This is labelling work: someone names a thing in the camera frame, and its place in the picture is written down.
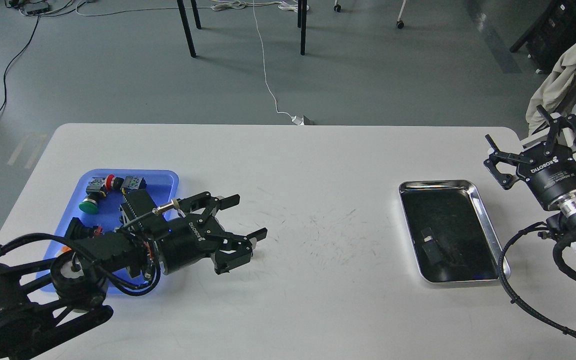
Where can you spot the silver metal tray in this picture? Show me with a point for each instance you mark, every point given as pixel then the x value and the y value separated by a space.
pixel 452 236

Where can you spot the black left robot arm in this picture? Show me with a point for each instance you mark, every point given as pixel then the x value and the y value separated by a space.
pixel 53 288

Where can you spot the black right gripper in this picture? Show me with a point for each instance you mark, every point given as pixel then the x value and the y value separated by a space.
pixel 553 175

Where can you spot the blue plastic tray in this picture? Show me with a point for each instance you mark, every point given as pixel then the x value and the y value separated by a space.
pixel 101 216

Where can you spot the red push button switch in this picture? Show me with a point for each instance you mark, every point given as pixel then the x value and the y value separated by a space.
pixel 124 185

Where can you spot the black push button switch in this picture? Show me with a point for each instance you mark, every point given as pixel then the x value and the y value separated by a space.
pixel 76 230

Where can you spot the grey power adapter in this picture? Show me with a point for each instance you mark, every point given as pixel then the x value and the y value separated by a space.
pixel 301 120

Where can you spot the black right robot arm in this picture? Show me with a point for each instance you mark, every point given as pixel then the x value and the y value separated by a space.
pixel 561 226

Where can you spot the green push button switch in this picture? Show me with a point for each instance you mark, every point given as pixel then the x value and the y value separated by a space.
pixel 95 192

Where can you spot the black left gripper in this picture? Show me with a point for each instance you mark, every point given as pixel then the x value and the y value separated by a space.
pixel 188 239

